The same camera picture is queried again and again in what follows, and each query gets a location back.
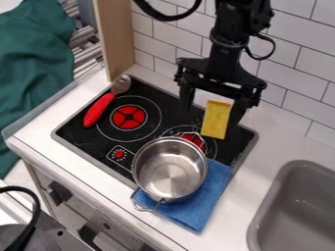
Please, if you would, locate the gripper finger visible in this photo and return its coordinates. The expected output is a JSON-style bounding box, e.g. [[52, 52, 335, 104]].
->
[[179, 83, 198, 112], [226, 93, 252, 129]]

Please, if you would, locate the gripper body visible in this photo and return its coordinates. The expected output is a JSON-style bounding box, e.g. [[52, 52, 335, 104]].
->
[[172, 48, 268, 109]]

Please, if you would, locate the silver pot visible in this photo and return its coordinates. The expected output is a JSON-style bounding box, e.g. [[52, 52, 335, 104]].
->
[[129, 131, 210, 213]]

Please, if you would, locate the blue cloth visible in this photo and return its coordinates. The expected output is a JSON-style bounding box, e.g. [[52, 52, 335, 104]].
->
[[130, 158, 233, 233]]

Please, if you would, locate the green cloth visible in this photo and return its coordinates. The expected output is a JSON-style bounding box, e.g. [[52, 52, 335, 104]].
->
[[0, 0, 76, 180]]

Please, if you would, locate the yellow toy sponge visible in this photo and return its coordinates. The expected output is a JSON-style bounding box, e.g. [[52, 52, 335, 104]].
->
[[199, 100, 233, 140]]

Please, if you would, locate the toy stove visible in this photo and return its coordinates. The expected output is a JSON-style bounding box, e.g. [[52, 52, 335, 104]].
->
[[49, 74, 260, 190]]

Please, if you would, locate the toy sink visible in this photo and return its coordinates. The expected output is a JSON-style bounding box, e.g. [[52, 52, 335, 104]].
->
[[246, 159, 335, 251]]

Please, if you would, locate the red handled silver spoon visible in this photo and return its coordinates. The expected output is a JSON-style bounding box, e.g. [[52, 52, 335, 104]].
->
[[82, 74, 132, 128]]

